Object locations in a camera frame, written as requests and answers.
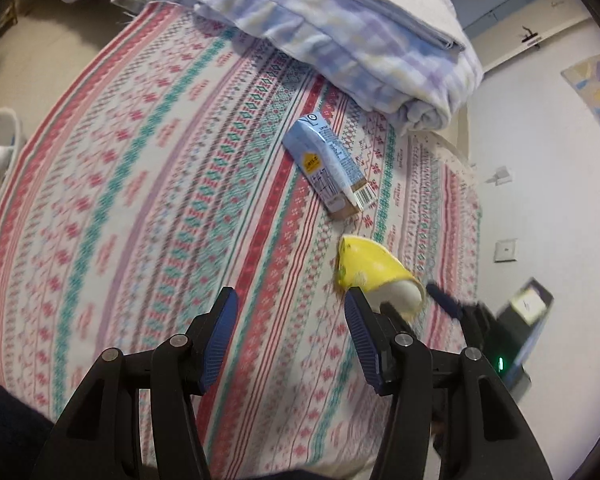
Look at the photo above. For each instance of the light blue milk carton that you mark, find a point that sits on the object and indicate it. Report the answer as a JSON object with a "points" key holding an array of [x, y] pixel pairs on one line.
{"points": [[328, 166]]}

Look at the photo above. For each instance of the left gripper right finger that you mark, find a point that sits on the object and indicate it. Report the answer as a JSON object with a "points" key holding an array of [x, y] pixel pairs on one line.
{"points": [[371, 343]]}

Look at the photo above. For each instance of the wall socket plate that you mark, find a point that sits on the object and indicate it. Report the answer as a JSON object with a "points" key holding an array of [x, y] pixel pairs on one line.
{"points": [[505, 251]]}

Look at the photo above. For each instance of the plaid purple fleece blanket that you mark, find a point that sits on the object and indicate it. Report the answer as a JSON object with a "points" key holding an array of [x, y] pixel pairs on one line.
{"points": [[383, 66]]}

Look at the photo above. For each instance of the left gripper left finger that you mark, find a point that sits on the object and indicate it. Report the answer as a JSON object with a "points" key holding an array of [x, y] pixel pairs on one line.
{"points": [[209, 336]]}

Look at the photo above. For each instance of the yellow paper cup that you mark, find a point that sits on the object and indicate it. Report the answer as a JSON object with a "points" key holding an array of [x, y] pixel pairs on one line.
{"points": [[381, 276]]}

